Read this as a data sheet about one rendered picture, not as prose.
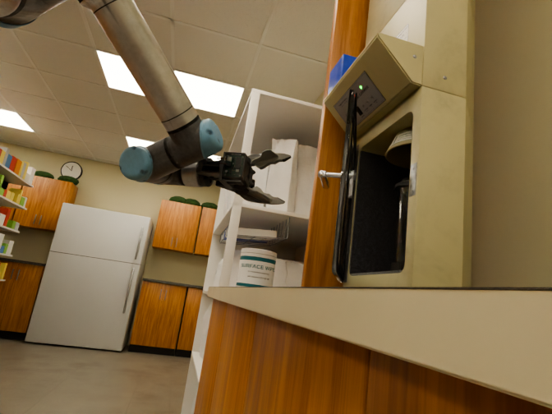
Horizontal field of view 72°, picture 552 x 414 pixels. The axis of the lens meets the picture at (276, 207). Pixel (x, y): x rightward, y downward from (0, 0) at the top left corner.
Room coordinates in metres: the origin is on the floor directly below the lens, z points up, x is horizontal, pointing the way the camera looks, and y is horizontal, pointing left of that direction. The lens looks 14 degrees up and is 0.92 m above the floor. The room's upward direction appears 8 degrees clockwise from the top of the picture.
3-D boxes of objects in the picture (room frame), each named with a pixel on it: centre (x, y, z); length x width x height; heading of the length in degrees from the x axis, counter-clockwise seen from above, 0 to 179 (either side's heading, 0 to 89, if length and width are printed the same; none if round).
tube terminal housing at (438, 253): (0.91, -0.36, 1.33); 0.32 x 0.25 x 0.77; 12
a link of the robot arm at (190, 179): (0.90, 0.20, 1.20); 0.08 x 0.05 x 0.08; 166
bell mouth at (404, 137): (0.89, -0.34, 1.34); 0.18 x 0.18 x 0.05
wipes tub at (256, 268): (1.40, 0.04, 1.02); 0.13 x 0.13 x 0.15
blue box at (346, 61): (0.97, -0.16, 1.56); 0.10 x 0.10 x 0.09; 12
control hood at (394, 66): (0.87, -0.18, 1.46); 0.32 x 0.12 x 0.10; 12
